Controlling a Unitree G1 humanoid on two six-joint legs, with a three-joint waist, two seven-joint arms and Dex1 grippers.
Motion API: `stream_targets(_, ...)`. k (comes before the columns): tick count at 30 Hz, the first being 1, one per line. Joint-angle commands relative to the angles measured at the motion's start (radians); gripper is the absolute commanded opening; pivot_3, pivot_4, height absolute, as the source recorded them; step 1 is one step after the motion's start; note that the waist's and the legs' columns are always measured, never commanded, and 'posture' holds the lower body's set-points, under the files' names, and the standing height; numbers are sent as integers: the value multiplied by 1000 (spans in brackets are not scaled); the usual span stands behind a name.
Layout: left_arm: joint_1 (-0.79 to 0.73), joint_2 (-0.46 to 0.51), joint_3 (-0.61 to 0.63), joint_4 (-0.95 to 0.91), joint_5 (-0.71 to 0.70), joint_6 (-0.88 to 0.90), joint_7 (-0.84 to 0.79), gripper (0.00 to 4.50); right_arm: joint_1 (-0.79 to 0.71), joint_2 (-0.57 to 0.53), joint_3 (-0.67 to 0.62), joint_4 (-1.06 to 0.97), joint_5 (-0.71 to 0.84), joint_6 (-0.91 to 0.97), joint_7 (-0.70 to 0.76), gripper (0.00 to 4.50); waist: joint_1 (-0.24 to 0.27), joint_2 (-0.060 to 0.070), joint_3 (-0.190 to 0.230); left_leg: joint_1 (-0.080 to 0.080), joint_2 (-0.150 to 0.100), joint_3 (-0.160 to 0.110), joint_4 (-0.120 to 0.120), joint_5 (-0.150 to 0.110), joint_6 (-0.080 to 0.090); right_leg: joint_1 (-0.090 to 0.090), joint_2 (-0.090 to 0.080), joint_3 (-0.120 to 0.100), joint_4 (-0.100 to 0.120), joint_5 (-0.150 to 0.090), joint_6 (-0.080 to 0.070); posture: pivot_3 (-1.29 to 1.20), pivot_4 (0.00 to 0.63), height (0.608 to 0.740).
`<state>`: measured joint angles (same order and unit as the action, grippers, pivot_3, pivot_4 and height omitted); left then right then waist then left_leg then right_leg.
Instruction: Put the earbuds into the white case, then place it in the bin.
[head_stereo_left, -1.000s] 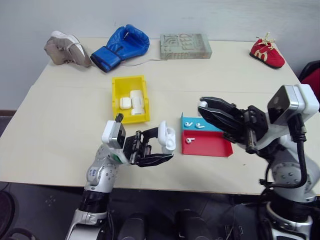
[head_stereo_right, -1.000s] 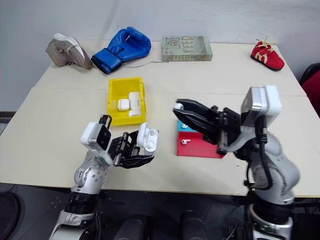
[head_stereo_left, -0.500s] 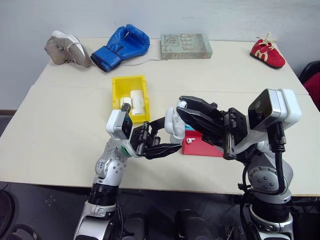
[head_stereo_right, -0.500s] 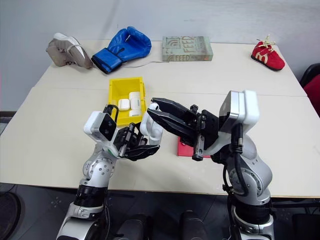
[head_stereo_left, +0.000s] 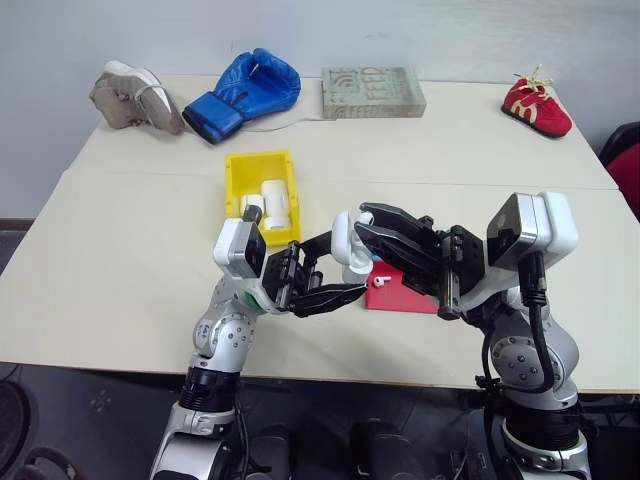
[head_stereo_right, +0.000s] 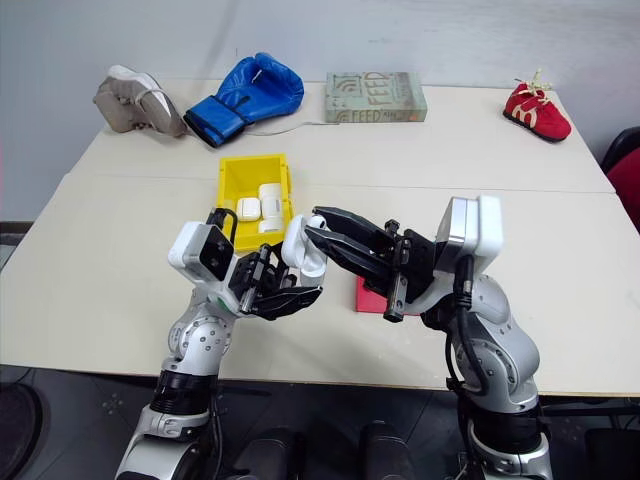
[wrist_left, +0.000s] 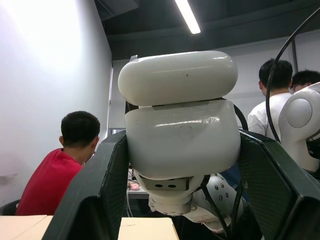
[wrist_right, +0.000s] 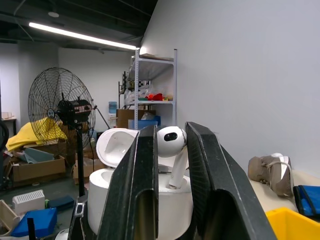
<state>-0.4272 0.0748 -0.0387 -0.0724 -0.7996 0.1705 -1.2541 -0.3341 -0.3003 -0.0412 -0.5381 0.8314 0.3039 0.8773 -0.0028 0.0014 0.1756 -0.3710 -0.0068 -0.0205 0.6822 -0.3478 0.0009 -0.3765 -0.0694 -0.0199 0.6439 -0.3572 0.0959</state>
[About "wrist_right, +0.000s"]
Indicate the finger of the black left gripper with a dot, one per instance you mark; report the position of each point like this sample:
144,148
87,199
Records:
77,225

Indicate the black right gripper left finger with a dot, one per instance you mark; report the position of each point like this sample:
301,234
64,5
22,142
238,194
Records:
130,190

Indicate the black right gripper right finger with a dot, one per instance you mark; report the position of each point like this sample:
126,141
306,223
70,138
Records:
220,175

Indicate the white earbud case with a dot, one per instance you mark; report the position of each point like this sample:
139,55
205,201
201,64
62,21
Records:
172,207

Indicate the white earbud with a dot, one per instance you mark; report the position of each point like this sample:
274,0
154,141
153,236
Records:
170,147

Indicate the yellow plastic bin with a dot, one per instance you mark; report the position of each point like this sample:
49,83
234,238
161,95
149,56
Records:
292,225

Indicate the dark blue pad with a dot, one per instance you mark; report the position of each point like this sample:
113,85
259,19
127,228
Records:
61,202

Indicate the blue flat box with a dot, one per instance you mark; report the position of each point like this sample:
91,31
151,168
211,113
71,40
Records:
37,222

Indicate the small cardboard box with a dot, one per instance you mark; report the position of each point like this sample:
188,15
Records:
86,170

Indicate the beige sneaker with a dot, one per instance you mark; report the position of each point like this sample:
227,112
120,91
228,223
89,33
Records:
272,172

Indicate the white ribbed box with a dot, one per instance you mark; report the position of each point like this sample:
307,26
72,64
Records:
28,201

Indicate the large open cardboard box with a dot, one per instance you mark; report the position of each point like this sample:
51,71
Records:
37,170

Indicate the blue plastic crate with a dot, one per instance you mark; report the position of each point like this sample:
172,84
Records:
147,123

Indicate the brown cardboard box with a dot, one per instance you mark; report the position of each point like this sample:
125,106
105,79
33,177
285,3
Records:
125,116

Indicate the grey-green board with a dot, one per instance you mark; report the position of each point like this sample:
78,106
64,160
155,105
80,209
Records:
37,155

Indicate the water dispenser with blue bottle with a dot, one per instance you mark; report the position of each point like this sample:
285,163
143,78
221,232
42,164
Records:
112,110

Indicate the blue and black bag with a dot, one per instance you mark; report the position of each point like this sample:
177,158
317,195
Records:
308,200

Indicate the red plush toy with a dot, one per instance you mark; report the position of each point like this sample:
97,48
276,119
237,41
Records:
153,96

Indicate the yellow cloth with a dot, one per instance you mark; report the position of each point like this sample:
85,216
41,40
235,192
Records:
22,136

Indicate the black curved tube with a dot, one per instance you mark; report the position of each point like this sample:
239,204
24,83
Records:
5,135

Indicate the white metal shelf rack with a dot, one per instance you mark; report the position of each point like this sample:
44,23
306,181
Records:
155,70

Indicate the wooden desk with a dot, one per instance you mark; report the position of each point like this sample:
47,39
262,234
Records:
8,119

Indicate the long ceiling light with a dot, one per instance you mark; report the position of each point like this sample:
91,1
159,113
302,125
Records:
82,36

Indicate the thin black post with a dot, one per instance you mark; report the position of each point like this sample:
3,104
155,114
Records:
31,230

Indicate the beige wooden frame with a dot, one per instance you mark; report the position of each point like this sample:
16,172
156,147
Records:
7,217

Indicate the black pedestal fan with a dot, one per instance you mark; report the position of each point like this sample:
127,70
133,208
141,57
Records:
65,110

